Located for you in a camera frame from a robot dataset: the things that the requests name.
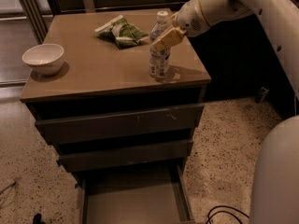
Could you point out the top grey drawer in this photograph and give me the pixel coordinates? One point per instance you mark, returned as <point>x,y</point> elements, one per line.
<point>103,126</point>

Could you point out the grey drawer cabinet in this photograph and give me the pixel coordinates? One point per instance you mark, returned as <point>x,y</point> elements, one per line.
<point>99,78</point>

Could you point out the open bottom grey drawer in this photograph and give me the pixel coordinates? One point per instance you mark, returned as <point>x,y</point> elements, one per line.
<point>151,193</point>

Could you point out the middle grey drawer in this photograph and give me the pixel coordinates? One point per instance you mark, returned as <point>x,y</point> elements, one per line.
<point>126,156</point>

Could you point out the black object bottom left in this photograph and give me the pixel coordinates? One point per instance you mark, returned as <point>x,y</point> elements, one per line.
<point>37,219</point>

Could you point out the grey rod on floor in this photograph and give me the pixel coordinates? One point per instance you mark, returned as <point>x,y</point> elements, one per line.
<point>11,184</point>

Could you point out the white ceramic bowl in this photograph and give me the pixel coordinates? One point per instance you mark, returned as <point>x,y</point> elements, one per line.
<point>45,59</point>

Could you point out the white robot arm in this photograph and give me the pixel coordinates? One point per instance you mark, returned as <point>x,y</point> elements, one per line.
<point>275,189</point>

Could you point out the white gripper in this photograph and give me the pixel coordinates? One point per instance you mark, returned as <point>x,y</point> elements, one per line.
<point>191,17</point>

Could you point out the clear plastic water bottle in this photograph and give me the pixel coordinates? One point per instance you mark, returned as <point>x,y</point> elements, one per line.
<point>159,60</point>

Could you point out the green snack bag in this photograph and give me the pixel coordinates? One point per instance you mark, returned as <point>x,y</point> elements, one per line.
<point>122,33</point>

